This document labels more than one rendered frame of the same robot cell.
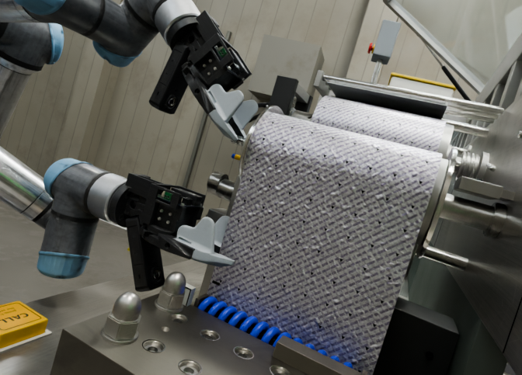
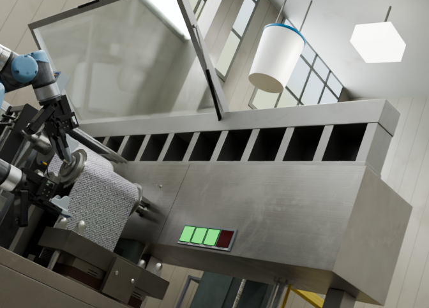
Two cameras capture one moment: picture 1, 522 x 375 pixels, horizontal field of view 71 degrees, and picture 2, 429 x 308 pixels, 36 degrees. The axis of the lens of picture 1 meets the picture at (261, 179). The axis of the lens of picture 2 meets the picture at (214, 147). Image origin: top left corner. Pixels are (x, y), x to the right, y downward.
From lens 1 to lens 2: 192 cm
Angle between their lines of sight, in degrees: 62
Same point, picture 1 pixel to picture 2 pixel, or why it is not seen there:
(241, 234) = (73, 205)
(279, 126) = (91, 161)
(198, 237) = (62, 204)
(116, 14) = not seen: hidden behind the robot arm
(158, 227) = (42, 197)
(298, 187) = (97, 189)
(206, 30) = (64, 104)
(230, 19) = not seen: outside the picture
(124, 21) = not seen: hidden behind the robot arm
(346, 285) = (106, 227)
